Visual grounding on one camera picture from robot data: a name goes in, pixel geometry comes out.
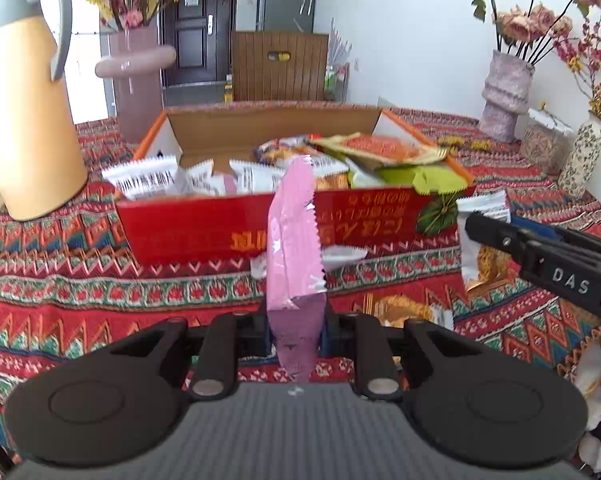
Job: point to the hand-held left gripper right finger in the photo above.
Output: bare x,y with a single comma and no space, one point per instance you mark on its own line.
370,355

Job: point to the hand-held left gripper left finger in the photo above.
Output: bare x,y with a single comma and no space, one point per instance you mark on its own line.
220,355

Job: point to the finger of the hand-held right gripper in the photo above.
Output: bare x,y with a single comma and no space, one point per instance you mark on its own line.
495,235
570,240

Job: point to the white cookie snack packet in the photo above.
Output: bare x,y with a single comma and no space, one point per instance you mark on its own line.
480,260

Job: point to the pink foil snack packet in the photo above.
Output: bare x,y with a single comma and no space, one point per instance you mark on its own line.
295,260

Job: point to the red pumpkin-print cardboard box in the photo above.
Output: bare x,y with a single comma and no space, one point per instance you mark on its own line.
205,230

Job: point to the orange cream-edged snack packet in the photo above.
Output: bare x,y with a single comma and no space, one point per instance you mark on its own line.
380,149

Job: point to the pile of mixed snack packets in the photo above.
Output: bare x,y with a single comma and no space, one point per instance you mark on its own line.
255,177

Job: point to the person's right hand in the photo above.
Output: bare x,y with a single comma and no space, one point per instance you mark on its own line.
590,370

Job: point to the orange cookie snack packet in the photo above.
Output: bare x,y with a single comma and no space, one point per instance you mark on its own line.
405,310

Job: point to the white floral-print vase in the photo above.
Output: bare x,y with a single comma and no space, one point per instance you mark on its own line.
580,160

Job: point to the fallen yellow flowers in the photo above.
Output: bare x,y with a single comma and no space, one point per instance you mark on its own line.
450,141
480,145

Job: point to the clear lidded food container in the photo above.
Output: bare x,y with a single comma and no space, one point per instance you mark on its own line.
543,147

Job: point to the light green snack packet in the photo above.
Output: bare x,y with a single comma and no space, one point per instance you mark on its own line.
410,177

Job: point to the small white snack packet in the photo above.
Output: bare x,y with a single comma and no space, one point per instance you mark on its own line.
340,254

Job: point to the mottled pink tall vase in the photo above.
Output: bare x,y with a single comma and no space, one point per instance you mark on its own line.
503,95

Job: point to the dried rose bouquet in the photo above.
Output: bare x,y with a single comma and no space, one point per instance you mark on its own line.
518,25

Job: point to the rack with bottles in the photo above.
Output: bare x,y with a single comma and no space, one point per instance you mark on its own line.
333,82

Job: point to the white feather bundle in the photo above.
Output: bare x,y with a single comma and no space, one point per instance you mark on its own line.
338,42

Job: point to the wooden chair back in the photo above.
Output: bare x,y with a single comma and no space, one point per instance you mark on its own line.
260,75

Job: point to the yellow thermos jug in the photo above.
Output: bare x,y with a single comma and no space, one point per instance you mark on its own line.
30,110

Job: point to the dark brown door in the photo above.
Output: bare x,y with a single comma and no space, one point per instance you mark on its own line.
195,35

